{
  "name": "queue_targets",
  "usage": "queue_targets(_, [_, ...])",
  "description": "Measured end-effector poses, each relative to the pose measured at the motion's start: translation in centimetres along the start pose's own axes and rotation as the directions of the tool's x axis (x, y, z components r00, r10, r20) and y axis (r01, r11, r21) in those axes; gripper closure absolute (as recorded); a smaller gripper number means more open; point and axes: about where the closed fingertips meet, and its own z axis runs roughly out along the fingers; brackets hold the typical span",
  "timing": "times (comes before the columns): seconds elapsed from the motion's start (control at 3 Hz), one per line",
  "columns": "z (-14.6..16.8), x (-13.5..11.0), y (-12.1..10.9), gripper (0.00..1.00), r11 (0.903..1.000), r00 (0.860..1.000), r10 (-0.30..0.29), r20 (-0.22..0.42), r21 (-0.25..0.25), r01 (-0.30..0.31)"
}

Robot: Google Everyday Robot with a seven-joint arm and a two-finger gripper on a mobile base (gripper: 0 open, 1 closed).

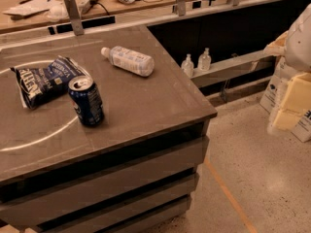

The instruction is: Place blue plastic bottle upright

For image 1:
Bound black pen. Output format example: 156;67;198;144
19;0;33;5

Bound white corovan cardboard box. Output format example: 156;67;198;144
259;57;311;142

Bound metal bracket post left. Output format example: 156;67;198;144
63;0;84;36

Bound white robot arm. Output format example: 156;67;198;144
263;4;311;134

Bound blue soda can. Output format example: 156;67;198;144
68;76;104;126

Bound small clear bottle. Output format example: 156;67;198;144
181;53;194;78
197;48;211;71

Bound small clear bottle right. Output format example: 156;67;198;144
197;48;211;71

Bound clear plastic water bottle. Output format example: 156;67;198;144
101;46;155;77

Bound small clear bottle left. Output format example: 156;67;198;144
181;53;194;78

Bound blue chip bag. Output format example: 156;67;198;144
11;55;88;109

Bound white papers on desk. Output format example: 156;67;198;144
4;0;60;16

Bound grey drawer cabinet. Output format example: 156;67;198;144
0;26;216;233

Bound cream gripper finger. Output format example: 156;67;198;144
281;73;311;113
267;109;301;135

